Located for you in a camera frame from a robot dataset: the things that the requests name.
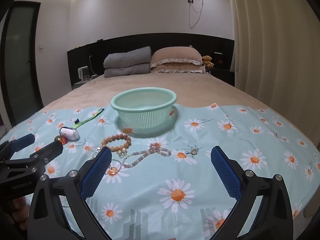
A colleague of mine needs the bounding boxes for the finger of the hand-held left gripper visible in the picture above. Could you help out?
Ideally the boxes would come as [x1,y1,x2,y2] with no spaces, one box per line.
[0,133,35,161]
[0,141,64,181]

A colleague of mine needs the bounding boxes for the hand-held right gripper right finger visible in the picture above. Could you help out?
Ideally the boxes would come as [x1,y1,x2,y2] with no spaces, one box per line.
[210,146,294,240]

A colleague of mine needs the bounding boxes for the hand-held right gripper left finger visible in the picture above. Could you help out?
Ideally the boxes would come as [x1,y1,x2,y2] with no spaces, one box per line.
[27,146,113,240]

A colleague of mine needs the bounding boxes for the silver bangle rings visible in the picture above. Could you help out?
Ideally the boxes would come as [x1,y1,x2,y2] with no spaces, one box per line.
[106,159,122,175]

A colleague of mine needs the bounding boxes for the orange bead bracelet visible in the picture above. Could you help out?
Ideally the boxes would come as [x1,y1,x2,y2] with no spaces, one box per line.
[101,134,132,153]

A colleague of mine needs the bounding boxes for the pink bead necklace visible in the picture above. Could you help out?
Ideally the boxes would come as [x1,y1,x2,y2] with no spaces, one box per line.
[122,142,172,168]

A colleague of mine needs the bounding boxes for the green plastic mesh basket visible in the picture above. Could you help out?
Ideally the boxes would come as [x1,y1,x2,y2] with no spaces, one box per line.
[110,87,177,134]

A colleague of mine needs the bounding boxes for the person's left hand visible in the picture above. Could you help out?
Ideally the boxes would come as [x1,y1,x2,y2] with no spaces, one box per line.
[7,196,30,230]

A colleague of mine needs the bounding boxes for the small white device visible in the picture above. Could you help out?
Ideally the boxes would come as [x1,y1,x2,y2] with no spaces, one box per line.
[59,127,81,142]

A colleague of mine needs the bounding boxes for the daisy print blue sheet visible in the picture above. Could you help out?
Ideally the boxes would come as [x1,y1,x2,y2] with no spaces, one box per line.
[0,102,320,240]

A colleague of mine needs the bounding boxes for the grey bedside table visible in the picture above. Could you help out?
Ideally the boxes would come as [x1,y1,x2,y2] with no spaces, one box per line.
[72,76,98,89]

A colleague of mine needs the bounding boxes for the dark glass door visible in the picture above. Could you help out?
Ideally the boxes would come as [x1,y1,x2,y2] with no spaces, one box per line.
[0,1,44,128]

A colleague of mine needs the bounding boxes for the white electric kettle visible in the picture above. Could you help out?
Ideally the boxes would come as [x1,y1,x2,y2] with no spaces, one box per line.
[77,66,90,81]

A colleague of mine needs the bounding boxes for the black bedside table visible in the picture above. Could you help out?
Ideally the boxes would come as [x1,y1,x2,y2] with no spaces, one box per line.
[209,68,235,87]

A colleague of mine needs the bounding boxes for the bed with beige cover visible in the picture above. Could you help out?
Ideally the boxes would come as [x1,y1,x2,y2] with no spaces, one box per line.
[0,72,320,240]

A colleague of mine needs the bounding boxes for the brown teddy bear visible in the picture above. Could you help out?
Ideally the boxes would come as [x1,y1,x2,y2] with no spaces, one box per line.
[202,55,215,68]

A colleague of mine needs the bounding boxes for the beige ruffled pillow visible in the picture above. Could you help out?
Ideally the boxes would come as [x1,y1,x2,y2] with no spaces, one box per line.
[150,47,203,68]
[150,62,207,74]

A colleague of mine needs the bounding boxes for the folded grey quilt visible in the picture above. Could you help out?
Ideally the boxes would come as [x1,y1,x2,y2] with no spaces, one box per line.
[103,46,152,78]

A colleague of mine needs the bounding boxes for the cream curtain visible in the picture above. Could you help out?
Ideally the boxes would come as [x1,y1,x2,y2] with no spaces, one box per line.
[226,0,320,153]

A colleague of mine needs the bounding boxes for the black headboard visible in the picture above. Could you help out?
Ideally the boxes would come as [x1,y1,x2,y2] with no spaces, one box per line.
[67,33,235,88]

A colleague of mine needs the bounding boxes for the green ribbon lanyard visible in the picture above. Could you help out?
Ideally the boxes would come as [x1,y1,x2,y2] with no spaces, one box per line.
[73,108,105,128]

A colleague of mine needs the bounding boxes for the white charger cable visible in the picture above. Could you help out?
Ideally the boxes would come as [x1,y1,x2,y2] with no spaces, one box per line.
[89,55,97,77]

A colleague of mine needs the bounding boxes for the white hanging power cable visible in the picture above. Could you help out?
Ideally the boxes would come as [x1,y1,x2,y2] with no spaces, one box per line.
[189,0,204,28]

